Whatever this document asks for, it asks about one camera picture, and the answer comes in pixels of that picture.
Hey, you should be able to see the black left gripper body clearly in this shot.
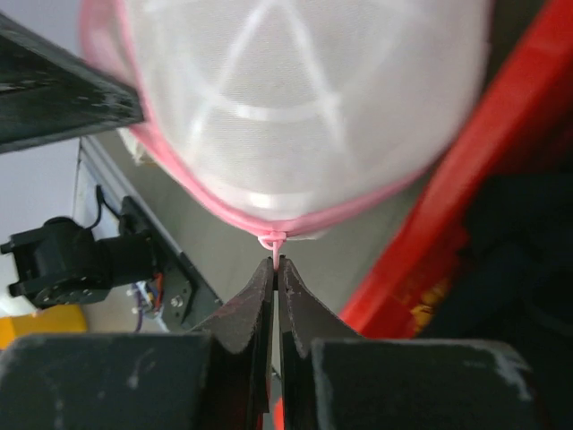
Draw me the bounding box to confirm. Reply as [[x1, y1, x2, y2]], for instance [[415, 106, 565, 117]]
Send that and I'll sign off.
[[1, 14, 144, 153]]

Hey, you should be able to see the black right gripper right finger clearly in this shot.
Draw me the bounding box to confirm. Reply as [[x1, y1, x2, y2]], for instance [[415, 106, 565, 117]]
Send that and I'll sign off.
[[277, 257, 362, 429]]

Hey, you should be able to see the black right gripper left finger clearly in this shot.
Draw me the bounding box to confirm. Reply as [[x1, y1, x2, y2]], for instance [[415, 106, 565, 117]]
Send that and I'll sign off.
[[193, 257, 274, 429]]

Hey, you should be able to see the white mesh laundry bag pink zipper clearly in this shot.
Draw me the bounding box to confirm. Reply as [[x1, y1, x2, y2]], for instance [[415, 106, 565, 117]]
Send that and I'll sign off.
[[80, 1, 493, 252]]

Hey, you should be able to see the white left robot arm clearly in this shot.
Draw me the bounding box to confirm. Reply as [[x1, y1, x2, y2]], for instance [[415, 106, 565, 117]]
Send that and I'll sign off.
[[1, 15, 155, 309]]

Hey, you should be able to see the cream mesh laundry bag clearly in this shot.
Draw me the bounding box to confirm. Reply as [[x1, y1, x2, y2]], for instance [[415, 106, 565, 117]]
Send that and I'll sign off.
[[117, 127, 156, 166]]

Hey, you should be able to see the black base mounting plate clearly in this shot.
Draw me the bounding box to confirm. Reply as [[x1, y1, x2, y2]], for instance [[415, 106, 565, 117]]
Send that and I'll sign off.
[[120, 196, 222, 332]]

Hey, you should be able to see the yellow plastic bin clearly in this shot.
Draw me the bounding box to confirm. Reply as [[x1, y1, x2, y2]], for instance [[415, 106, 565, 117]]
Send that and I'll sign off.
[[1, 305, 88, 350]]

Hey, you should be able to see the red plastic bin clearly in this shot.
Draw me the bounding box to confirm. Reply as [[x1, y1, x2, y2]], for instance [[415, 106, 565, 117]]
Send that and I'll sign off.
[[342, 0, 572, 339]]

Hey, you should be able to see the aluminium frame rail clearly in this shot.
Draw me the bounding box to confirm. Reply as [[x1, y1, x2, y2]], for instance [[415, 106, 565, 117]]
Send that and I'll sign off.
[[73, 136, 189, 335]]

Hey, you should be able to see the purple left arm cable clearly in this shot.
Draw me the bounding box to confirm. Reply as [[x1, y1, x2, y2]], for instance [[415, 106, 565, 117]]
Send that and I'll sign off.
[[133, 286, 156, 335]]

